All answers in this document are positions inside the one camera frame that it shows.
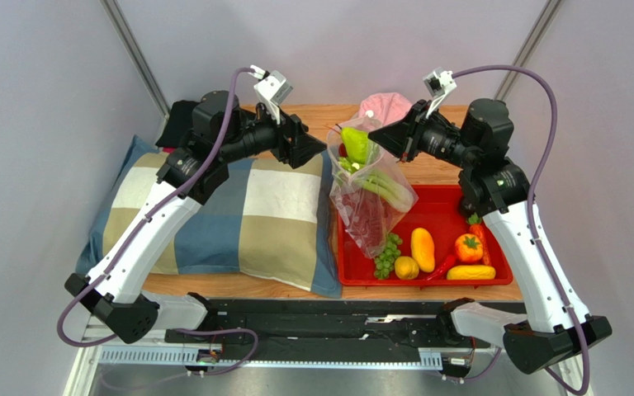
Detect red plastic tray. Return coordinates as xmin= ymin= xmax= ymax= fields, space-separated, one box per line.
xmin=336 ymin=185 xmax=513 ymax=288

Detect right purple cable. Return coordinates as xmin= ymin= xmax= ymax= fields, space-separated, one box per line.
xmin=451 ymin=64 xmax=592 ymax=396

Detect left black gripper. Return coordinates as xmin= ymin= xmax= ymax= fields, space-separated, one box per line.
xmin=220 ymin=101 xmax=328 ymax=171

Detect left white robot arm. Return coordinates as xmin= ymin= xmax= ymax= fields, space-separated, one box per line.
xmin=64 ymin=91 xmax=327 ymax=344

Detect toy carrot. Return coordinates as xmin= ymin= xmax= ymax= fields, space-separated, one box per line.
xmin=466 ymin=213 xmax=492 ymax=266

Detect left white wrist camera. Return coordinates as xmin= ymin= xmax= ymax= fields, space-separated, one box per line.
xmin=249 ymin=65 xmax=293 ymax=125

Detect yellow toy lemon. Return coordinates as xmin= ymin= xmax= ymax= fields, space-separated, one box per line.
xmin=394 ymin=256 xmax=419 ymax=281

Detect red toy lobster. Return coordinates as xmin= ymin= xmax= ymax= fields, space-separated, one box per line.
xmin=336 ymin=190 xmax=400 ymax=258

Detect green toy apple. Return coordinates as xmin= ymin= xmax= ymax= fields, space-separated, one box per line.
xmin=341 ymin=127 xmax=372 ymax=165

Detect plaid patchwork pillow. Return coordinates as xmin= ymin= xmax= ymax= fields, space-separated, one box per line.
xmin=75 ymin=137 xmax=342 ymax=298

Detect pink bucket hat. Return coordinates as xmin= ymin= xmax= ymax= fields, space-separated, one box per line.
xmin=356 ymin=92 xmax=413 ymax=125

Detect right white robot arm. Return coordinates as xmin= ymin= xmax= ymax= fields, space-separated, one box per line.
xmin=368 ymin=99 xmax=612 ymax=374

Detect orange toy mango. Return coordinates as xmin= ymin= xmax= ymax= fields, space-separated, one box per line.
xmin=410 ymin=228 xmax=436 ymax=273

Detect yellow toy banana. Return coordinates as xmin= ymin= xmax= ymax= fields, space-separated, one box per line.
xmin=446 ymin=265 xmax=496 ymax=281

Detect orange toy tomato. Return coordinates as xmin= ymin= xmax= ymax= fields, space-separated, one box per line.
xmin=454 ymin=233 xmax=485 ymax=263

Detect red toy chili pepper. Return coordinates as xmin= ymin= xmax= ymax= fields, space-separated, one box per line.
xmin=424 ymin=254 xmax=457 ymax=281

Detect clear zip top bag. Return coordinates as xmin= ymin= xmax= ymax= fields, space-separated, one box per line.
xmin=327 ymin=111 xmax=419 ymax=258

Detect black folded cloth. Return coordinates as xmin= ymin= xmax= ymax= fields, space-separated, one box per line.
xmin=155 ymin=100 xmax=198 ymax=149

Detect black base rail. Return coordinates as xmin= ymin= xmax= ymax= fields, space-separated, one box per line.
xmin=100 ymin=299 xmax=495 ymax=378

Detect green toy grapes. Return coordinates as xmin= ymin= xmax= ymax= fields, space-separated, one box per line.
xmin=374 ymin=233 xmax=403 ymax=281

